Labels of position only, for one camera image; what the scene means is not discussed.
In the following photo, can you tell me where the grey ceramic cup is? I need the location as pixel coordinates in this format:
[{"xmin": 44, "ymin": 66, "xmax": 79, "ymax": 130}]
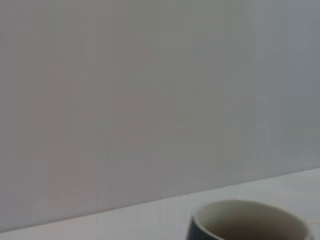
[{"xmin": 187, "ymin": 199, "xmax": 315, "ymax": 240}]

